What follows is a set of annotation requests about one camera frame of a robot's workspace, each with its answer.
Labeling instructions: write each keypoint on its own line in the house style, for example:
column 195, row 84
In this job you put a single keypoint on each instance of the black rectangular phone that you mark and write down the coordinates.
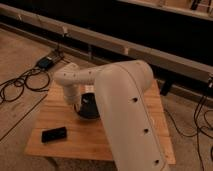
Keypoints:
column 54, row 134

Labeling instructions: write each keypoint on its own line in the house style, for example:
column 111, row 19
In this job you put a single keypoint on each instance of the long wooden rail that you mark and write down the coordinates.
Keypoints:
column 161, row 59

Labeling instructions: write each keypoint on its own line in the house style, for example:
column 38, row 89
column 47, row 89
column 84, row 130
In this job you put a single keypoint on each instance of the dark ceramic bowl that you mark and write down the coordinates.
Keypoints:
column 88, row 108

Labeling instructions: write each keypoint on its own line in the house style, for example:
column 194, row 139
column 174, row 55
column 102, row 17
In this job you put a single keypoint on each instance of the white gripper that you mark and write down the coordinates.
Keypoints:
column 72, row 94

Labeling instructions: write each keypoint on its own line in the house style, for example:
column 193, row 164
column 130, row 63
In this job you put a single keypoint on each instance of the black power adapter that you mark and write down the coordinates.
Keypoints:
column 45, row 63

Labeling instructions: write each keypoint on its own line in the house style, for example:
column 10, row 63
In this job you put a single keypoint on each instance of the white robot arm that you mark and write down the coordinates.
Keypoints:
column 119, row 94

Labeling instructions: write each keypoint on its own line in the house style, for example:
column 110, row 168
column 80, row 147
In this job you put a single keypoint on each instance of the wooden table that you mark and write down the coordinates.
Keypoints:
column 86, row 138

